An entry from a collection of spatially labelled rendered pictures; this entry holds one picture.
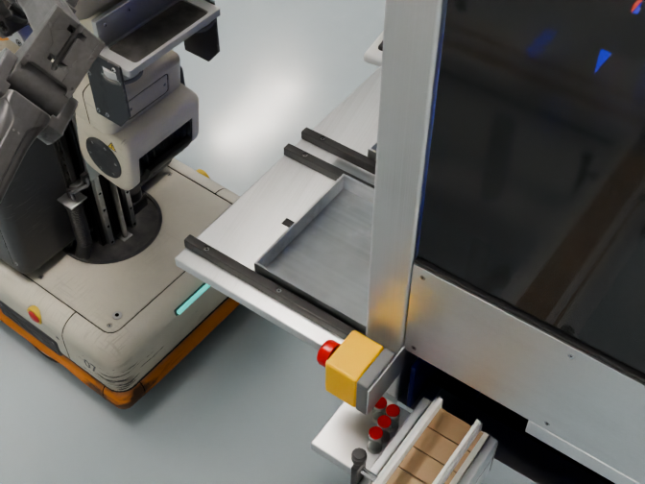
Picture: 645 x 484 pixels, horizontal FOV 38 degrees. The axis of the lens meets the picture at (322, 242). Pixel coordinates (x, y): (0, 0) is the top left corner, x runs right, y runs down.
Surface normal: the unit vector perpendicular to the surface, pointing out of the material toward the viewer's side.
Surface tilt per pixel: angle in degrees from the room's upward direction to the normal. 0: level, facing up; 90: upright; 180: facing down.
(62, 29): 56
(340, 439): 0
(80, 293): 0
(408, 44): 90
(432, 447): 0
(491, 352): 90
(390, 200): 90
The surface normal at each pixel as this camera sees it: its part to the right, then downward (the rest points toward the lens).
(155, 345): 0.79, 0.46
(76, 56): 0.58, 0.08
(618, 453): -0.58, 0.61
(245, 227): 0.00, -0.65
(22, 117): 0.70, -0.22
